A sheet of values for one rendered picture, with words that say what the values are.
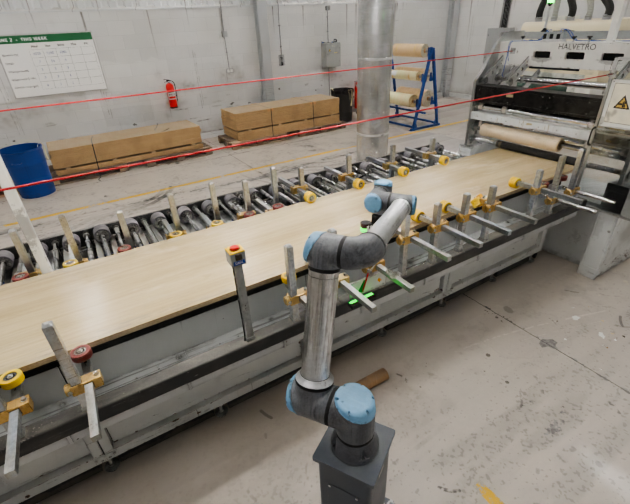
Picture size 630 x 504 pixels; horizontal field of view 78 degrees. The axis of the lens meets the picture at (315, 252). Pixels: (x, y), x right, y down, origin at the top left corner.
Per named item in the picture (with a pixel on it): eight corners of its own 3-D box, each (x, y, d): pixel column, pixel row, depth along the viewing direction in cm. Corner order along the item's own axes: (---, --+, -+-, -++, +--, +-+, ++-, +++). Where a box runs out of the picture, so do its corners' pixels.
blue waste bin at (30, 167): (62, 194, 591) (43, 146, 554) (17, 203, 565) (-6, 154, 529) (60, 183, 634) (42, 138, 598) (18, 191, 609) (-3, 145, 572)
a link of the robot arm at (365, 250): (375, 250, 123) (420, 190, 178) (338, 243, 128) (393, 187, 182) (373, 282, 128) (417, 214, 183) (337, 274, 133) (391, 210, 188)
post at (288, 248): (299, 323, 209) (293, 245, 185) (293, 325, 208) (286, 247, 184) (296, 319, 212) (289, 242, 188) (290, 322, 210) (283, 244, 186)
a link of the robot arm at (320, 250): (322, 434, 146) (341, 240, 126) (281, 418, 153) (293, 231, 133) (337, 410, 160) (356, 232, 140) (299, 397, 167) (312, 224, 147)
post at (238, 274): (255, 338, 197) (243, 263, 174) (246, 342, 195) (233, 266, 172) (252, 333, 200) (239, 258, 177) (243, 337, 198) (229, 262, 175)
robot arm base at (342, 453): (385, 433, 160) (386, 417, 155) (368, 474, 145) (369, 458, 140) (342, 415, 168) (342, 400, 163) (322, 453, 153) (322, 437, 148)
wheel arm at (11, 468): (20, 476, 129) (14, 468, 127) (8, 481, 128) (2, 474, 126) (25, 387, 162) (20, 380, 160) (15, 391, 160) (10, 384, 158)
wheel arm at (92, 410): (103, 440, 140) (99, 432, 138) (93, 444, 139) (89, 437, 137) (92, 364, 173) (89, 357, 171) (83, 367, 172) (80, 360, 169)
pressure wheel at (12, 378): (11, 391, 162) (-1, 372, 156) (34, 384, 165) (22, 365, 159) (8, 406, 156) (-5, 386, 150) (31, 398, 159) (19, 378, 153)
